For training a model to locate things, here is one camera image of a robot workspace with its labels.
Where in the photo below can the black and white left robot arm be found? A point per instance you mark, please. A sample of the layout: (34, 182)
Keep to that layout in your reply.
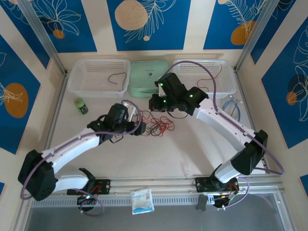
(72, 149)

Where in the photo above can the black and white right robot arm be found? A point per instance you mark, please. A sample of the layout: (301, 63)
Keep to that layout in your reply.
(228, 127)

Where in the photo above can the mint green medicine bag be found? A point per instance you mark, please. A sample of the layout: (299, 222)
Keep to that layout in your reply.
(142, 81)

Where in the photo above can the small green capped bottle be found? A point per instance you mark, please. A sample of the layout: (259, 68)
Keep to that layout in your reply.
(79, 103)

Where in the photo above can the white perforated plastic basket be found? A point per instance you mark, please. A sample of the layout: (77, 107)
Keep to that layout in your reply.
(96, 81)
(226, 79)

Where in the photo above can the white and blue packet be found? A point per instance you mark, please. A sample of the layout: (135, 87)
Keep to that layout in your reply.
(142, 199)

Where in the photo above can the dark grey plastic clip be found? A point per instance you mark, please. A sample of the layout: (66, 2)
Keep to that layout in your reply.
(201, 203)

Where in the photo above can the grey metal panel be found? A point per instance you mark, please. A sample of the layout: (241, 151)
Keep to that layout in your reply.
(168, 221)

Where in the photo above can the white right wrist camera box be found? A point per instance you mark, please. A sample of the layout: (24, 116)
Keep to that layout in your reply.
(160, 90)

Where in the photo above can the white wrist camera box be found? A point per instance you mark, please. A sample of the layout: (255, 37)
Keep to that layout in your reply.
(160, 90)
(132, 111)

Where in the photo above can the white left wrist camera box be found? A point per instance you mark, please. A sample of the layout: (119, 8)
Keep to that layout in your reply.
(132, 111)

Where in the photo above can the aluminium frame rail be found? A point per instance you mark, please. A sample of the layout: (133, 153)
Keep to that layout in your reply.
(156, 186)

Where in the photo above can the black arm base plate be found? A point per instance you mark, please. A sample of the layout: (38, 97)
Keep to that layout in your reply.
(202, 184)
(106, 186)

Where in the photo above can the aluminium frame post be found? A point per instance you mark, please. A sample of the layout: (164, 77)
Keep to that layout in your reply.
(253, 36)
(43, 36)

